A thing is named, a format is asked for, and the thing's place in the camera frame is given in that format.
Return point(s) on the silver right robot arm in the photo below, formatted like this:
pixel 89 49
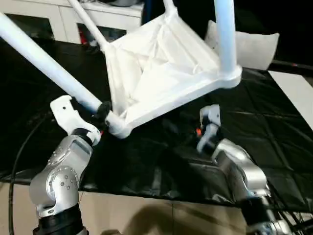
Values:
pixel 244 166

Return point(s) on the black bar with red mark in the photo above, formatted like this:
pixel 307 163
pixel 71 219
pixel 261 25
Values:
pixel 293 65

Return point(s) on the white flat panel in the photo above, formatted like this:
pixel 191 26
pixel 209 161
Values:
pixel 293 85

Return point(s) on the black quilted mat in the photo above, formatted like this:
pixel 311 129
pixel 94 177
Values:
pixel 269 122

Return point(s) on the grey helmet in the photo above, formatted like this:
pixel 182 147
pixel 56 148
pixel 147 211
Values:
pixel 122 2

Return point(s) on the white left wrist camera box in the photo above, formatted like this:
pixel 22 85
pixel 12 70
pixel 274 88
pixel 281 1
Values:
pixel 68 115

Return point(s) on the white plastic table top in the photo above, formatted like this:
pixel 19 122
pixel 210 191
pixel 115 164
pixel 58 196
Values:
pixel 159 73

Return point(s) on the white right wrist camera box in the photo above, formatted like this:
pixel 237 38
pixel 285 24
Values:
pixel 210 117

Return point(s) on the white sideboard with glass doors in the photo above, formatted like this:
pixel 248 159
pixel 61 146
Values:
pixel 61 17

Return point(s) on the grey cushion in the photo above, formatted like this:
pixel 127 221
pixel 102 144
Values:
pixel 256 49

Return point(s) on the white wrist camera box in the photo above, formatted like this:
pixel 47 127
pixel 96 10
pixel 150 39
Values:
pixel 210 117
pixel 68 115

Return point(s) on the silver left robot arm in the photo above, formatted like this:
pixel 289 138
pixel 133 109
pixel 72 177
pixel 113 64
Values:
pixel 63 171

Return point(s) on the black cabinet with gold label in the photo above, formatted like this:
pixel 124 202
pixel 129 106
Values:
pixel 195 14

